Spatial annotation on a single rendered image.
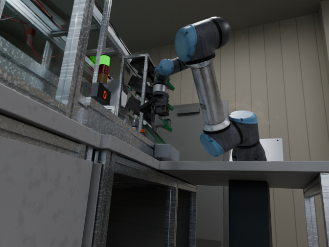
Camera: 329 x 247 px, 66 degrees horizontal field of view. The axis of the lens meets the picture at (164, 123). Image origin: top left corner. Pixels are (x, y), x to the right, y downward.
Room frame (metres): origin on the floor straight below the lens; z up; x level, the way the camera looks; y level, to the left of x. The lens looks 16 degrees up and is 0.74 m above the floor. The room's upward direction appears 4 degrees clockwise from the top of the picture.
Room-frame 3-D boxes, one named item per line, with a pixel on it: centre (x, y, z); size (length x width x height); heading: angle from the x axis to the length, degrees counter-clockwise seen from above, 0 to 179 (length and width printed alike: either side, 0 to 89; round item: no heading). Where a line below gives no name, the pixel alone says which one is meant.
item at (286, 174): (1.20, -0.36, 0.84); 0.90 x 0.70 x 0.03; 154
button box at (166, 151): (1.17, -0.02, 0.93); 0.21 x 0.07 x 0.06; 165
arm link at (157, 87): (1.27, 0.04, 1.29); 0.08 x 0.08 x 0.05
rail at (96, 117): (1.00, 0.09, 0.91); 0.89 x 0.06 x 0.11; 165
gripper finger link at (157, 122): (1.25, 0.04, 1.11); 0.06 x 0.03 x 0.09; 74
